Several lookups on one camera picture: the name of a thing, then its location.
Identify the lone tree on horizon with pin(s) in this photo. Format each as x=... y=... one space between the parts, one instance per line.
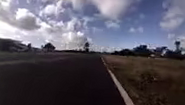
x=86 y=46

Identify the round dark tree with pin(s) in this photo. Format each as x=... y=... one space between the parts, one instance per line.
x=49 y=47

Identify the dark asphalt road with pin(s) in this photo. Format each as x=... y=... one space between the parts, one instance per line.
x=60 y=85

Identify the white painted edge line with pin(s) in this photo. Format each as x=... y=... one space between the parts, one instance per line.
x=125 y=97

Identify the row of dark trees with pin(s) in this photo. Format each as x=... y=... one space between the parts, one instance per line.
x=161 y=52

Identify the dry brown grass verge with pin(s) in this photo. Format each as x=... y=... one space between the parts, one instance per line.
x=163 y=86

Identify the low dark building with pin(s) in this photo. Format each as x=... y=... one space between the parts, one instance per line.
x=1 y=44

